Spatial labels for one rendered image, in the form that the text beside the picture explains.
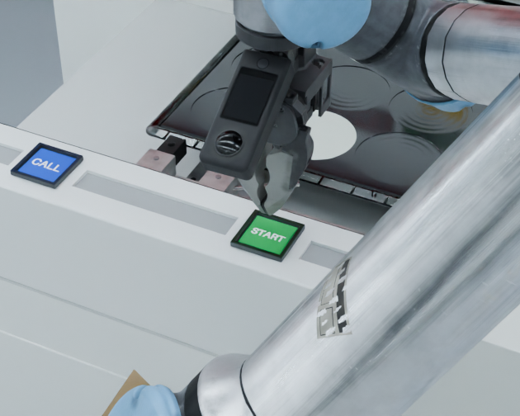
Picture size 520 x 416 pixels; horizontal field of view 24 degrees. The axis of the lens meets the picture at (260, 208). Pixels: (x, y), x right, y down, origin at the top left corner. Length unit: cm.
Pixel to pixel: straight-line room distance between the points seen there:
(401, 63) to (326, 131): 49
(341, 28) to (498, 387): 40
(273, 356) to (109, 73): 106
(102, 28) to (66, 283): 72
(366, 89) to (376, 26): 59
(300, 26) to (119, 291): 49
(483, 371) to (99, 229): 41
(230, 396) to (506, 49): 32
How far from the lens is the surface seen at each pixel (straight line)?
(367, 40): 93
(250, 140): 102
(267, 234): 119
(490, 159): 61
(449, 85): 92
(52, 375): 145
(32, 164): 130
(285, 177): 112
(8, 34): 341
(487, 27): 88
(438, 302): 63
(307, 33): 89
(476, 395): 115
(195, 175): 145
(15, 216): 130
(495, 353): 111
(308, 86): 108
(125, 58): 172
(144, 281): 125
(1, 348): 147
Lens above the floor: 174
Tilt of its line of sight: 40 degrees down
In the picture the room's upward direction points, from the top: straight up
